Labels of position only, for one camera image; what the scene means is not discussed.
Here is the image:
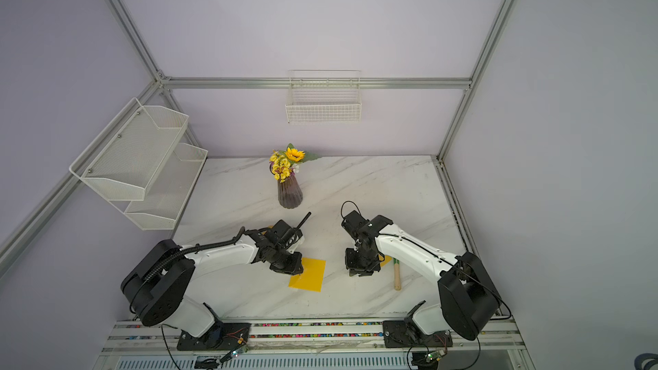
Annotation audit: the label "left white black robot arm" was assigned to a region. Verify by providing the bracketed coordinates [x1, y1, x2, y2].
[120, 213, 311, 347]

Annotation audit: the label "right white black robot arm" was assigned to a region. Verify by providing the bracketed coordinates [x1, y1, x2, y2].
[341, 211, 503, 343]

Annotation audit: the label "dark ribbed vase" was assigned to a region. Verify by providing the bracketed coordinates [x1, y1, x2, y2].
[278, 175, 303, 209]

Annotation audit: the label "green head wooden hammer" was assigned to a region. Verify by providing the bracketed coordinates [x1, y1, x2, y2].
[392, 259, 402, 291]

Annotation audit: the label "yellow artificial flowers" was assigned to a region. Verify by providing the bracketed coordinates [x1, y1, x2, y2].
[268, 144, 320, 183]

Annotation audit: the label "white mesh lower shelf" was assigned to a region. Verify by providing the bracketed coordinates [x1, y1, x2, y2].
[124, 143, 207, 231]

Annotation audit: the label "white mesh shelf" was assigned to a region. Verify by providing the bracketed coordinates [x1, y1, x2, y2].
[70, 99, 188, 201]
[124, 143, 207, 231]

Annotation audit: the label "white mesh upper shelf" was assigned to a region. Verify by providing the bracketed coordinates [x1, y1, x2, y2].
[70, 99, 188, 201]

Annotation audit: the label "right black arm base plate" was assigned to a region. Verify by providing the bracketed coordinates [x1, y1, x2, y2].
[382, 320, 453, 349]

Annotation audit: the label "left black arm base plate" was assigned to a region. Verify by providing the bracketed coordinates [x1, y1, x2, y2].
[176, 322, 252, 351]

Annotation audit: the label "white wire wall basket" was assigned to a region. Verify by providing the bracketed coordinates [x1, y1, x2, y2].
[285, 70, 363, 124]

